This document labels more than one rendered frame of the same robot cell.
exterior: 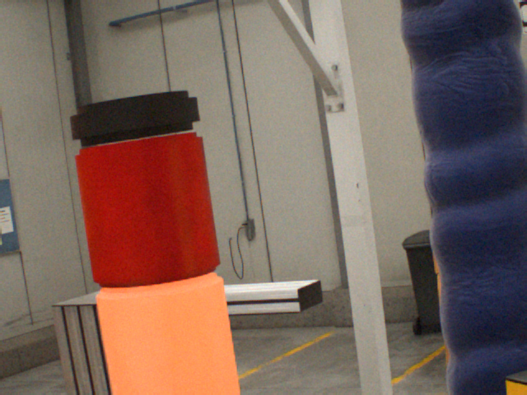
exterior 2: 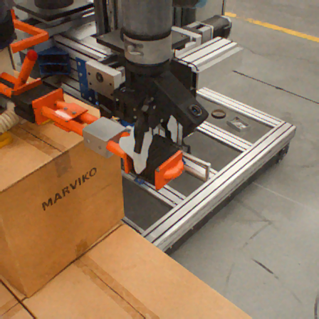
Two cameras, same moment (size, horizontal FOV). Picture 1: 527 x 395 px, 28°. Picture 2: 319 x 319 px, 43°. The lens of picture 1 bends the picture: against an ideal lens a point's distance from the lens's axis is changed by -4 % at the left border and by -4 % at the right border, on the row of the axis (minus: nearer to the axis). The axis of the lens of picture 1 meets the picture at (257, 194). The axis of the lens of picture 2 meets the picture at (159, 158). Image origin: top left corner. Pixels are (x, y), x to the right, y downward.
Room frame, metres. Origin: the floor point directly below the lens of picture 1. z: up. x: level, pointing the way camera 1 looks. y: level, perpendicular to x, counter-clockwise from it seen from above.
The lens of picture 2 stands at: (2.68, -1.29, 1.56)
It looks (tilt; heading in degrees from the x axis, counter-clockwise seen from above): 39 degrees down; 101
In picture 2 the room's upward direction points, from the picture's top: straight up
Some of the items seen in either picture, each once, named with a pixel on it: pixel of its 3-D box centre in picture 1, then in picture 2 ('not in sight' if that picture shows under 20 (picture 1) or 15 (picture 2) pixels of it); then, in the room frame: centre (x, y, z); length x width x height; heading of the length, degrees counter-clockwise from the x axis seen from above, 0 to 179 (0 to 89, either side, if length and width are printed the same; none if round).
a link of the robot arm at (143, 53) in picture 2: not in sight; (146, 46); (2.54, -0.70, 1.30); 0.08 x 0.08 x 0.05
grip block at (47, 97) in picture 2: not in sight; (38, 100); (2.24, -0.55, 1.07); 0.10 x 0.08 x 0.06; 63
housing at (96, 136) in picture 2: not in sight; (105, 137); (2.43, -0.65, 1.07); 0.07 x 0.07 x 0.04; 63
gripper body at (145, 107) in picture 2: not in sight; (144, 89); (2.53, -0.69, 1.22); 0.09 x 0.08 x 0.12; 153
